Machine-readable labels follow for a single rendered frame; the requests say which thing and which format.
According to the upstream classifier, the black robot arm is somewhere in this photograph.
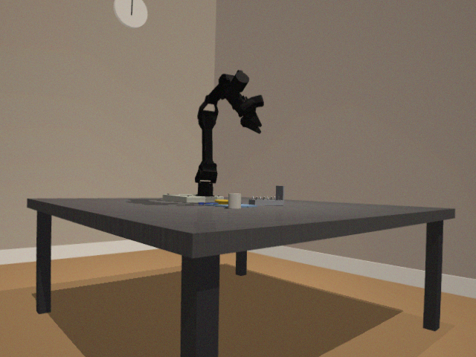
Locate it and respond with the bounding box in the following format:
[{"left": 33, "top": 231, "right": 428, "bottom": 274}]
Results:
[{"left": 195, "top": 70, "right": 249, "bottom": 196}]

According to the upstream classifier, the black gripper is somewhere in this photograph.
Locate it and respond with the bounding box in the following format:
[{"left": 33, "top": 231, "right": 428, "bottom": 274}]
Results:
[{"left": 231, "top": 95, "right": 262, "bottom": 134}]

